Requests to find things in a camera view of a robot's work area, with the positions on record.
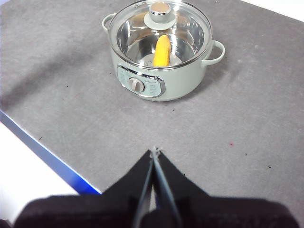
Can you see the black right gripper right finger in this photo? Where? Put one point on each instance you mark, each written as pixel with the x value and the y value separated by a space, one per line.
pixel 213 213

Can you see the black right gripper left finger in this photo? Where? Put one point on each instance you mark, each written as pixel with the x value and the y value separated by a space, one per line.
pixel 95 211

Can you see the yellow corn cob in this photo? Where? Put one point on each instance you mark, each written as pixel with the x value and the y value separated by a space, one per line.
pixel 162 51

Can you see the glass lid with green knob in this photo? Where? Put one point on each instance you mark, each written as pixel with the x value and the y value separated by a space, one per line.
pixel 159 13

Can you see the sage green electric cooking pot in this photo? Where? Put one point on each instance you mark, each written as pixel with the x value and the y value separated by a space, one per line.
pixel 185 80

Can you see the blue table edge strip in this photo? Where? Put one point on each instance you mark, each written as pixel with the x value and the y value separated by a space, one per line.
pixel 47 152

